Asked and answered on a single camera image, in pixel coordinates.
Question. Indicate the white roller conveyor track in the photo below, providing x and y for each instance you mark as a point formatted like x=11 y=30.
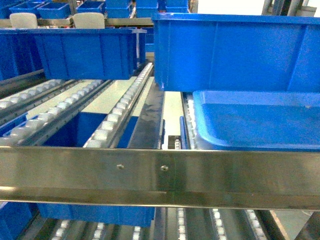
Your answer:
x=32 y=126

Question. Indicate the large blue crate behind tray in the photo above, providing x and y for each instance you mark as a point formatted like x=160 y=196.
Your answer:
x=236 y=52

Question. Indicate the blue plastic tray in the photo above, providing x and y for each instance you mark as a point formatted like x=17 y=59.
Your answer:
x=258 y=120

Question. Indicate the blue crate on left lane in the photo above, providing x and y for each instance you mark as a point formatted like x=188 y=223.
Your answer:
x=73 y=53

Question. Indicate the grey office chair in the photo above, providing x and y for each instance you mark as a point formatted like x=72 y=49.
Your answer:
x=89 y=20

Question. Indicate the steel front shelf rail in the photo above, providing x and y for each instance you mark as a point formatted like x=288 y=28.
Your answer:
x=262 y=180

